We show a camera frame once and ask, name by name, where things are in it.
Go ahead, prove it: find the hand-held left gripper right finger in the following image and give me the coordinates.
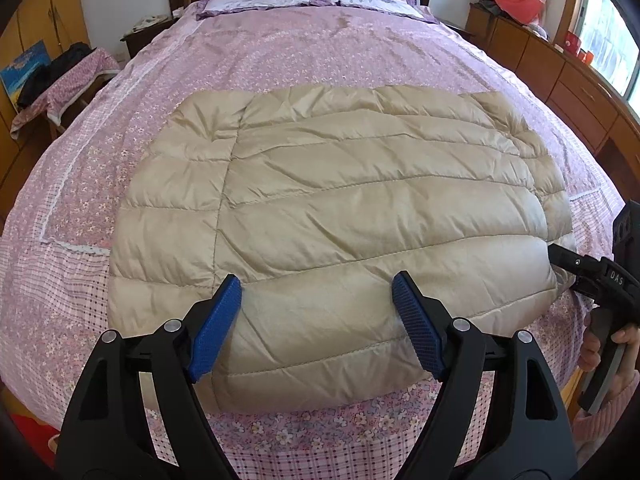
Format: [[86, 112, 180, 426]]
[[391, 271, 578, 480]]

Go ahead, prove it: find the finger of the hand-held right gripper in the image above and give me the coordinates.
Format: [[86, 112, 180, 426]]
[[548, 243, 606, 288]]

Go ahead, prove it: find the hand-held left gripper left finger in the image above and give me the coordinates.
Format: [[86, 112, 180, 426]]
[[54, 273, 243, 480]]

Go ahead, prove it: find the beige quilted down jacket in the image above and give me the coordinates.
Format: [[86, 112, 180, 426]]
[[107, 85, 573, 413]]

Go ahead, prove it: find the chair with draped clothes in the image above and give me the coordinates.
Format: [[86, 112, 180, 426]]
[[10, 49, 121, 141]]

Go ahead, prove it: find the person's right hand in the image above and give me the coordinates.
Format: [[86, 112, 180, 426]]
[[579, 324, 640, 375]]

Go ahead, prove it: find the long wooden dresser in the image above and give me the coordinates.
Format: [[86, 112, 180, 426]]
[[467, 2, 640, 221]]

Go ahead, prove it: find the red object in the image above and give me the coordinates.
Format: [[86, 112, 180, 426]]
[[5, 400, 57, 467]]

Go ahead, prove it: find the window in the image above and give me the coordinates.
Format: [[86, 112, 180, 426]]
[[570, 0, 640, 102]]

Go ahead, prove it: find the bed with pink floral cover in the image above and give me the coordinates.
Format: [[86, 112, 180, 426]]
[[0, 2, 623, 480]]

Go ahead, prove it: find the dark wooden nightstand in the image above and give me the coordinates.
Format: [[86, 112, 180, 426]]
[[120, 12, 178, 59]]

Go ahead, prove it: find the black clothing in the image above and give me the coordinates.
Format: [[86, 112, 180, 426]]
[[15, 42, 96, 108]]

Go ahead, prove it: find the purple frilled pillow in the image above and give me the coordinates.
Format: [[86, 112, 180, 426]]
[[195, 0, 326, 22], [320, 0, 441, 24]]

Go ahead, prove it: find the blue picture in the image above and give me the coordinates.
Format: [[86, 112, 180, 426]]
[[0, 42, 53, 106]]

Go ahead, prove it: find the light wooden wardrobe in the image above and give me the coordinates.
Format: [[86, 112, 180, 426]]
[[0, 0, 93, 211]]

